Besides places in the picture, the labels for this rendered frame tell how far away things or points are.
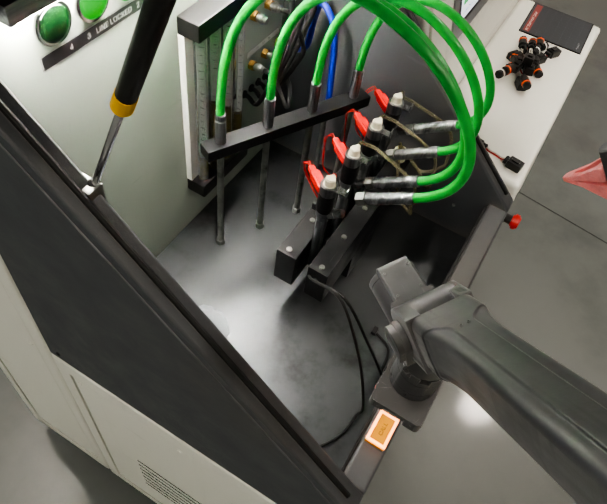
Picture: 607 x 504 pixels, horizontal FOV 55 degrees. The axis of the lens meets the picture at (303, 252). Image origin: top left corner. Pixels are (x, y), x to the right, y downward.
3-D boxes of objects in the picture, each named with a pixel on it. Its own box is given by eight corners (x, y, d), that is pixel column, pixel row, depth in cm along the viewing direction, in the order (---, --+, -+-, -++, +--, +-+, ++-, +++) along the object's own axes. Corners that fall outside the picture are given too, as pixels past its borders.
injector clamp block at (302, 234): (316, 322, 109) (328, 276, 96) (270, 296, 111) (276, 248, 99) (393, 208, 128) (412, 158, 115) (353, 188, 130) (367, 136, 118)
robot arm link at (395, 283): (400, 351, 54) (482, 311, 55) (346, 255, 60) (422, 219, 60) (402, 387, 65) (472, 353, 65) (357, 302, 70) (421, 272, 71)
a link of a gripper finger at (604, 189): (567, 134, 80) (638, 123, 73) (581, 181, 83) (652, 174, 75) (542, 156, 77) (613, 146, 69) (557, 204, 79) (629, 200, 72)
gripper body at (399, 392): (366, 403, 69) (380, 377, 63) (402, 339, 75) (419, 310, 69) (415, 433, 68) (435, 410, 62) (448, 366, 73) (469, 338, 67)
